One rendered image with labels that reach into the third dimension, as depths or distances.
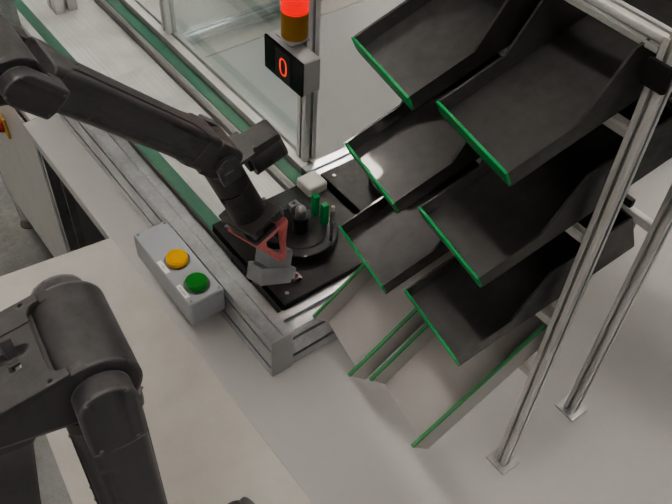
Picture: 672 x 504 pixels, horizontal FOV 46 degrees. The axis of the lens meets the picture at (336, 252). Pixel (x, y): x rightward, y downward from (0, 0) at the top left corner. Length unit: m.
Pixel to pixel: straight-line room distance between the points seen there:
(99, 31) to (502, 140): 1.49
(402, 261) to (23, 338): 0.69
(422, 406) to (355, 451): 0.18
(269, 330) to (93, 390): 0.85
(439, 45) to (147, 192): 0.82
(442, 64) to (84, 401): 0.58
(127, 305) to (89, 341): 1.02
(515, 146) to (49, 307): 0.50
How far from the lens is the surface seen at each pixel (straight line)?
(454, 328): 1.08
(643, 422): 1.50
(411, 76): 0.93
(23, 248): 2.93
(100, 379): 0.52
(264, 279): 1.30
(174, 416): 1.39
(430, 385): 1.22
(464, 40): 0.95
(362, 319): 1.29
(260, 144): 1.18
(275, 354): 1.37
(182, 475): 1.34
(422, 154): 1.04
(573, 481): 1.40
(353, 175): 1.61
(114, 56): 2.07
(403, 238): 1.15
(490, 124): 0.87
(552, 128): 0.86
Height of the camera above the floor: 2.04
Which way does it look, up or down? 47 degrees down
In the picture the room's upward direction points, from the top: 4 degrees clockwise
